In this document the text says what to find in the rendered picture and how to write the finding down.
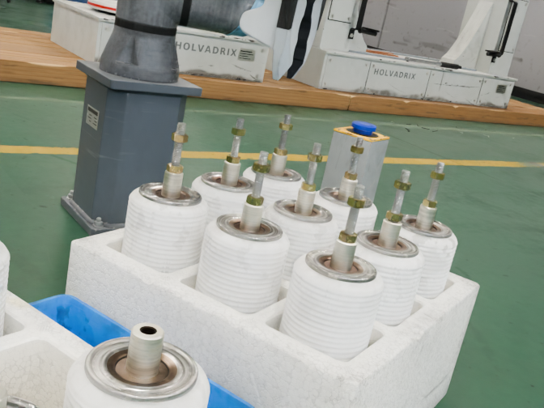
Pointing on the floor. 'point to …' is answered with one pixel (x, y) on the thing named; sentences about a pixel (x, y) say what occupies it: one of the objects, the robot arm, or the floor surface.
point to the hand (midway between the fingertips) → (291, 68)
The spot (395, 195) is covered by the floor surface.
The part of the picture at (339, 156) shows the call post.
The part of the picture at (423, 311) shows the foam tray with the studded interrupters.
